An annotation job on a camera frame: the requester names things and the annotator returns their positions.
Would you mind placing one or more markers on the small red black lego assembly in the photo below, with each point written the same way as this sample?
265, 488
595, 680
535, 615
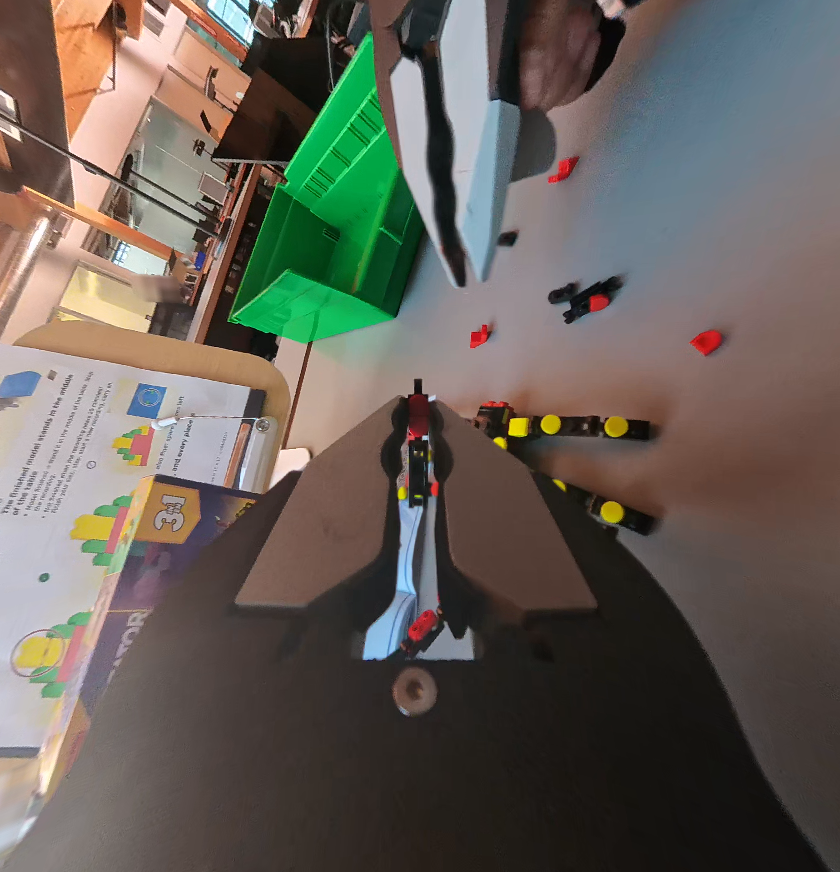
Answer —
417, 415

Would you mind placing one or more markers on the black red lego leg piece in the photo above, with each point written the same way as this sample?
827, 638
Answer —
590, 300

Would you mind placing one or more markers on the black yellow lego spider model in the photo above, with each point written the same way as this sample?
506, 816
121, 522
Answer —
570, 426

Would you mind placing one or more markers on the lego set box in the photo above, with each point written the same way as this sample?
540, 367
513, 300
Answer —
140, 545

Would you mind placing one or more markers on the small black lego piece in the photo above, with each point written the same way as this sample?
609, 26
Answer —
507, 238

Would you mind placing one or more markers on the black flat panel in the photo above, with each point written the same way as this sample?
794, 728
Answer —
270, 116

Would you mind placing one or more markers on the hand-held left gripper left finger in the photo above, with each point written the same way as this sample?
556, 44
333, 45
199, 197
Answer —
317, 538

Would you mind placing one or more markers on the open lego instruction booklet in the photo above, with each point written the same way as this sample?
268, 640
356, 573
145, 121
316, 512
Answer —
409, 558

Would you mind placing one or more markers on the red curved lego piece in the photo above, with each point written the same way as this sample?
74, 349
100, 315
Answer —
706, 342

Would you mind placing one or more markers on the wooden board with printed sheet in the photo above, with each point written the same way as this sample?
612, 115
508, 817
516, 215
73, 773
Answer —
52, 443

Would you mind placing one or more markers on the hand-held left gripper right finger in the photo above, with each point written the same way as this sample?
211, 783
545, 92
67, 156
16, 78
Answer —
508, 538

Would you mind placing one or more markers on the person's right hand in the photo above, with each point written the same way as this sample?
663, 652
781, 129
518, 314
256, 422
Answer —
559, 54

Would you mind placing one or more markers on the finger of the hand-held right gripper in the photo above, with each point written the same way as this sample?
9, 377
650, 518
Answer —
416, 150
484, 170

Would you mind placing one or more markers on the green storage bin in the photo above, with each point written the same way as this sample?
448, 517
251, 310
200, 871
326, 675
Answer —
324, 259

